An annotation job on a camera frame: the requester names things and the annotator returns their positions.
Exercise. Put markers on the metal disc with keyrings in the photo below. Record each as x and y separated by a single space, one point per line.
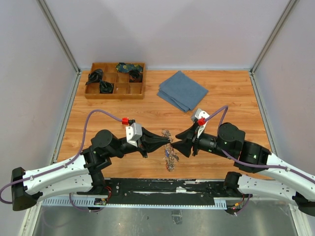
170 156

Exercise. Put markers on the dark rolled cloth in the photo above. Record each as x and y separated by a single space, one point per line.
106 87
135 76
95 77

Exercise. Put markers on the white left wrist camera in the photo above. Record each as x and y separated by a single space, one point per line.
133 131

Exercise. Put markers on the blue yellow patterned cloth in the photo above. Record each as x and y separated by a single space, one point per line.
127 67

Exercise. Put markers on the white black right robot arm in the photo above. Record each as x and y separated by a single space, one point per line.
289 182

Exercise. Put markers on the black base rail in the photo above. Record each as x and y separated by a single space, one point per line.
163 193

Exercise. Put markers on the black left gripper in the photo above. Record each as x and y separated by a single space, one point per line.
148 137

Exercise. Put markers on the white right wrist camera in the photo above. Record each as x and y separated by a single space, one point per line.
199 116

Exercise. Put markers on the wooden compartment tray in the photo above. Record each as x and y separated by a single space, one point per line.
123 89

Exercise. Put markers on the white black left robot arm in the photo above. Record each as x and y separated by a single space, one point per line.
80 174

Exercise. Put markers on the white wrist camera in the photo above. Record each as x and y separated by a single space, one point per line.
133 131
199 116

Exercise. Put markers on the dark rolled cloth right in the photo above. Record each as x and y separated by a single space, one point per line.
135 76

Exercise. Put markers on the dark rolled cloth middle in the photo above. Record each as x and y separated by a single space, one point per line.
106 87

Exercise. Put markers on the dark rolled cloth left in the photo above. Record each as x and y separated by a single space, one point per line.
95 77

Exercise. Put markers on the folded blue cloth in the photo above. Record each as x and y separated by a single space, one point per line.
182 92

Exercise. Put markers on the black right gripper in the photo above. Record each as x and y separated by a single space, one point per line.
184 146

